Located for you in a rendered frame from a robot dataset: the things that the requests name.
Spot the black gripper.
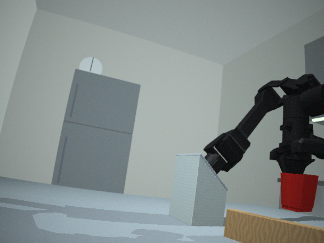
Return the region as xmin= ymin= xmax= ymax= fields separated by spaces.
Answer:
xmin=270 ymin=117 xmax=324 ymax=175

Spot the tan wooden plank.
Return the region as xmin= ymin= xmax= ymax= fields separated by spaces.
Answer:
xmin=223 ymin=209 xmax=324 ymax=243

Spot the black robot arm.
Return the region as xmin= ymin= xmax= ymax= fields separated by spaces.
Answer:
xmin=203 ymin=74 xmax=324 ymax=174

